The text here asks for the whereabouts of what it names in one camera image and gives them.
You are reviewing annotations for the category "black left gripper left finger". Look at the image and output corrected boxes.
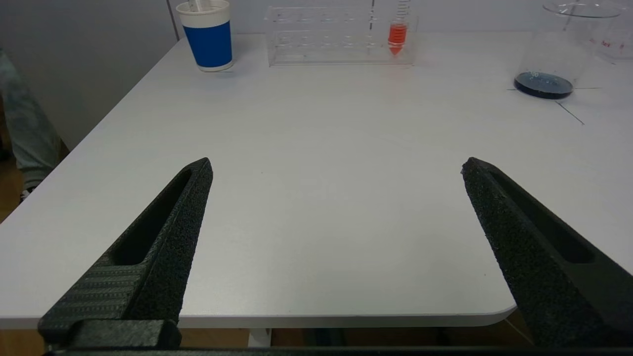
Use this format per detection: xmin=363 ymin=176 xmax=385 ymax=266
xmin=38 ymin=157 xmax=214 ymax=347

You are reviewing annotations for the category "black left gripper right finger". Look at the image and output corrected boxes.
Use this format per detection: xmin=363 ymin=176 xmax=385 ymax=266
xmin=461 ymin=157 xmax=633 ymax=348

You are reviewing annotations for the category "clear glass beaker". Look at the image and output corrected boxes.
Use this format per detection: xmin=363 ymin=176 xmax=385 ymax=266
xmin=513 ymin=0 xmax=627 ymax=100

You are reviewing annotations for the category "red pigment test tube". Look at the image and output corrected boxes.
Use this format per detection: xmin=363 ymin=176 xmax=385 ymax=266
xmin=387 ymin=0 xmax=411 ymax=56

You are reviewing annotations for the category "white table leg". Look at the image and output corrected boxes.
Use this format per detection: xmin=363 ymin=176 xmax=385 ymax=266
xmin=247 ymin=327 xmax=272 ymax=348

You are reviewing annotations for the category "grey trouser leg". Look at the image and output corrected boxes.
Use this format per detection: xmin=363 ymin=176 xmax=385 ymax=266
xmin=0 ymin=48 xmax=64 ymax=192

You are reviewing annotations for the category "blue white paper cup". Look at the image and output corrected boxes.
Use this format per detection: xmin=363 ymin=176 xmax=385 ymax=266
xmin=176 ymin=0 xmax=233 ymax=73

